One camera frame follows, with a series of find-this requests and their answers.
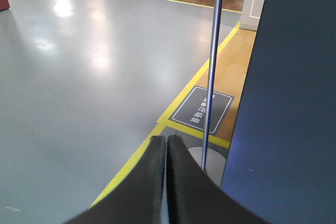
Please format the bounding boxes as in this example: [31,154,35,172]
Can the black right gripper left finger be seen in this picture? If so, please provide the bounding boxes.
[67,136,166,223]

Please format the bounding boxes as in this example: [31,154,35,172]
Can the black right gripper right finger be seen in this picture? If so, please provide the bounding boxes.
[166,135,267,223]

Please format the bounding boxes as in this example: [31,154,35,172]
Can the refrigerator door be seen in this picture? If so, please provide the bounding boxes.
[222,0,335,223]

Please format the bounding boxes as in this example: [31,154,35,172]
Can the round white stand base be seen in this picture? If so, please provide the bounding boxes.
[188,147,226,187]

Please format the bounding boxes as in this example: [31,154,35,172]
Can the dark floor sign sticker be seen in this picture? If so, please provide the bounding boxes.
[169,86,235,135]

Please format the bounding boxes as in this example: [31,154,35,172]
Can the silver stand pole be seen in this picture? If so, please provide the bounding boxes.
[201,0,223,171]

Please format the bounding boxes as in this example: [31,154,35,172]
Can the white panelled cabinet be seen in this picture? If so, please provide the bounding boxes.
[240,0,265,31]

